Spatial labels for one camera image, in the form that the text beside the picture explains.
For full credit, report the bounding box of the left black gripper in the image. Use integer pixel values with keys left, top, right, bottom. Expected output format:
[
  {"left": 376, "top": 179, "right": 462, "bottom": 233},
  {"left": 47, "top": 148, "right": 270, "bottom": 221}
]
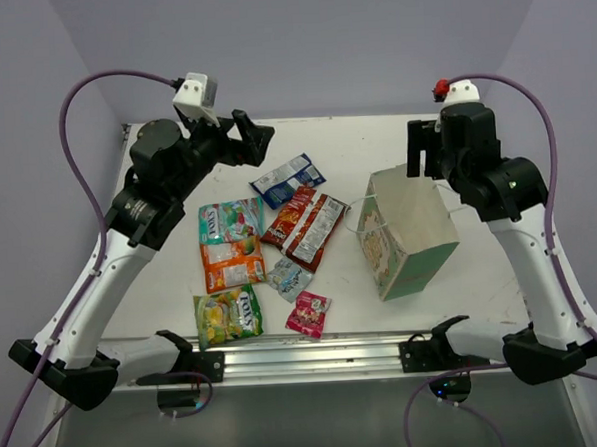
[{"left": 164, "top": 104, "right": 277, "bottom": 202}]

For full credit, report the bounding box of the blue snack bag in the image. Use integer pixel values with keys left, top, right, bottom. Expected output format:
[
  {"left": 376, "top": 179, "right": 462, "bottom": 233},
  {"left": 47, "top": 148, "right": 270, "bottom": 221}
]
[{"left": 249, "top": 153, "right": 326, "bottom": 210}]

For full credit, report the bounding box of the green paper bag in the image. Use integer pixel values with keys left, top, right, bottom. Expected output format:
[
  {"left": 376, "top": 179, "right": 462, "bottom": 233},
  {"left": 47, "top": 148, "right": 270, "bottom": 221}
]
[{"left": 347, "top": 164, "right": 460, "bottom": 302}]

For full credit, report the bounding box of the teal Fox's candy bag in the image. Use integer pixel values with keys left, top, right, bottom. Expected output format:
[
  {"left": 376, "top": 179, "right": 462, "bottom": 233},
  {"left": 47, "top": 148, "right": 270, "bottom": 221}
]
[{"left": 198, "top": 197, "right": 265, "bottom": 245}]

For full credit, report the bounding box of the red chips bag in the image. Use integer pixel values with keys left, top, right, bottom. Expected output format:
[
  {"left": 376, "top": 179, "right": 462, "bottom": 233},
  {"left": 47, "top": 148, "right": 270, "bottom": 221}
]
[{"left": 260, "top": 186, "right": 349, "bottom": 273}]

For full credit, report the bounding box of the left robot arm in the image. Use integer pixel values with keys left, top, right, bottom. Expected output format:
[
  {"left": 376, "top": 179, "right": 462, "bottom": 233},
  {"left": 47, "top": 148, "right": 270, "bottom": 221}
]
[{"left": 9, "top": 109, "right": 275, "bottom": 411}]

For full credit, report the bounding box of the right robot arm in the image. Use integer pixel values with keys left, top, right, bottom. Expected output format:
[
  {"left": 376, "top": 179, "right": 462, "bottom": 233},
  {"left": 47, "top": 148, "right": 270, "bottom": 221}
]
[{"left": 406, "top": 102, "right": 597, "bottom": 385}]

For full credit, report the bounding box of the orange candy bag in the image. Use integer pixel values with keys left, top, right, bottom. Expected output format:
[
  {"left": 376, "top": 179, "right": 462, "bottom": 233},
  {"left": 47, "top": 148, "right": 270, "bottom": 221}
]
[{"left": 199, "top": 236, "right": 266, "bottom": 294}]

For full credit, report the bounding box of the green Fox's candy bag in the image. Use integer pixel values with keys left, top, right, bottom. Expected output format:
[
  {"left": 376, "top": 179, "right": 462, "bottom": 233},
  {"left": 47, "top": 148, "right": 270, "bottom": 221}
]
[{"left": 192, "top": 284, "right": 263, "bottom": 351}]

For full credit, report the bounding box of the small grey snack packet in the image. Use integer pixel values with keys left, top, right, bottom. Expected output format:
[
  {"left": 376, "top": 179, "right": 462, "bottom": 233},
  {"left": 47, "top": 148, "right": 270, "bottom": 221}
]
[{"left": 267, "top": 256, "right": 313, "bottom": 303}]

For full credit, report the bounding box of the small pink snack packet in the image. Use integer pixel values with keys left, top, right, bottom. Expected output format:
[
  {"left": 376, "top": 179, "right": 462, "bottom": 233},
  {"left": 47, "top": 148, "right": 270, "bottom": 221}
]
[{"left": 285, "top": 290, "right": 332, "bottom": 340}]

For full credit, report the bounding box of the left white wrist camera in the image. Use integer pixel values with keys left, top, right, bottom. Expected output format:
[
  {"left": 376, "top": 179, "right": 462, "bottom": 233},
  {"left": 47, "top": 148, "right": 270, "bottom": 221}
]
[{"left": 172, "top": 72, "right": 217, "bottom": 119}]

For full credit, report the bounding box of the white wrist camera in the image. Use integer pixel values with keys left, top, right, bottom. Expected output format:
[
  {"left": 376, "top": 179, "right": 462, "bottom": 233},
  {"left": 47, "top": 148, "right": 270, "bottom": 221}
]
[
  {"left": 172, "top": 72, "right": 217, "bottom": 119},
  {"left": 433, "top": 79, "right": 480, "bottom": 107}
]

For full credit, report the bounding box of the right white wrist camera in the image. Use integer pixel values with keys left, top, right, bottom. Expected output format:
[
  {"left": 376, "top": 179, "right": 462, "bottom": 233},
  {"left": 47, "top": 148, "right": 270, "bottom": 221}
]
[{"left": 433, "top": 79, "right": 480, "bottom": 107}]

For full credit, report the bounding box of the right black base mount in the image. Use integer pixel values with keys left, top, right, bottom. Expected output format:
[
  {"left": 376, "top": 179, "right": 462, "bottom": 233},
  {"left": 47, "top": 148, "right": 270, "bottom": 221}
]
[{"left": 398, "top": 334, "right": 490, "bottom": 373}]

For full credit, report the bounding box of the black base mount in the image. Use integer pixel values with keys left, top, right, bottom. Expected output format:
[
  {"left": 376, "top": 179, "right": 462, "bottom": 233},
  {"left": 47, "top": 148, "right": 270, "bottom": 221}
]
[
  {"left": 137, "top": 350, "right": 226, "bottom": 386},
  {"left": 398, "top": 334, "right": 490, "bottom": 373}
]

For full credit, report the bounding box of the aluminium mounting rail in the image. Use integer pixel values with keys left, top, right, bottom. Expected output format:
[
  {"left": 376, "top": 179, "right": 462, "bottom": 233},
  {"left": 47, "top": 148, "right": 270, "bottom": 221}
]
[{"left": 54, "top": 320, "right": 537, "bottom": 395}]

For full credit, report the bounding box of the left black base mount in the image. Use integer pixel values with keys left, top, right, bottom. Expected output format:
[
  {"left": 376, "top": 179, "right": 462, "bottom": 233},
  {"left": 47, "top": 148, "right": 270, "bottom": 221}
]
[{"left": 137, "top": 350, "right": 226, "bottom": 386}]

